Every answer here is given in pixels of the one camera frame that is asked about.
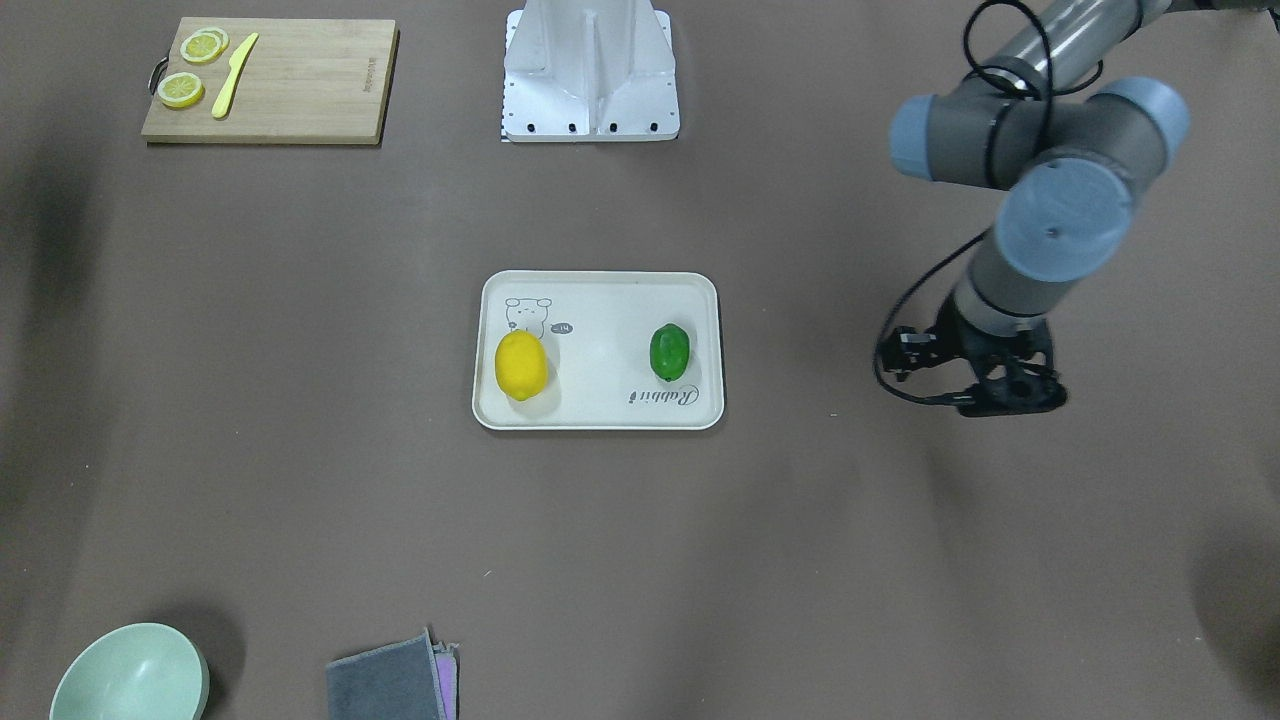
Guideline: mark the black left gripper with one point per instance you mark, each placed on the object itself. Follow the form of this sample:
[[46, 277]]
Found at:
[[962, 342]]

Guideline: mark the green lime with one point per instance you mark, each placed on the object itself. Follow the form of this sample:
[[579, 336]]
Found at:
[[669, 352]]

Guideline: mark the yellow lemon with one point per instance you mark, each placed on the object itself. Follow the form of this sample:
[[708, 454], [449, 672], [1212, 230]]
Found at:
[[521, 365]]

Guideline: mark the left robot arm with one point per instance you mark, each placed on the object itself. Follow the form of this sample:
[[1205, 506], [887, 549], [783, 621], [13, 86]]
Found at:
[[1074, 159]]

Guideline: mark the cream rabbit tray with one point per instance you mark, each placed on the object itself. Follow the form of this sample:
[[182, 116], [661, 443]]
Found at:
[[596, 328]]

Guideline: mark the grey folded cloth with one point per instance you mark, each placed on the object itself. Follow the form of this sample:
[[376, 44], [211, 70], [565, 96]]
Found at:
[[413, 679]]

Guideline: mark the yellow plastic knife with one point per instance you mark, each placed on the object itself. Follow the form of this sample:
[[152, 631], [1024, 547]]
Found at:
[[223, 101]]

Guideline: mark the lemon slice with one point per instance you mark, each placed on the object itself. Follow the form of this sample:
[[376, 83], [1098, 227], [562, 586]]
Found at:
[[204, 45], [180, 90]]

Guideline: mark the mint green bowl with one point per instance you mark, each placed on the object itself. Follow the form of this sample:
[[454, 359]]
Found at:
[[138, 671]]

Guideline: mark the white pedestal base plate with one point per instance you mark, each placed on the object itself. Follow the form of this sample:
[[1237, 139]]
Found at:
[[589, 72]]

